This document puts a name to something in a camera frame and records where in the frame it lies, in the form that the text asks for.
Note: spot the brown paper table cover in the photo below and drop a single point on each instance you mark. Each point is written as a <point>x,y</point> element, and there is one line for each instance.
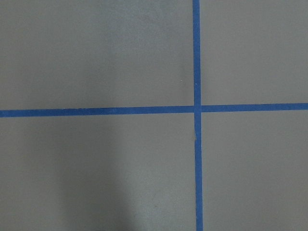
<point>153,115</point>

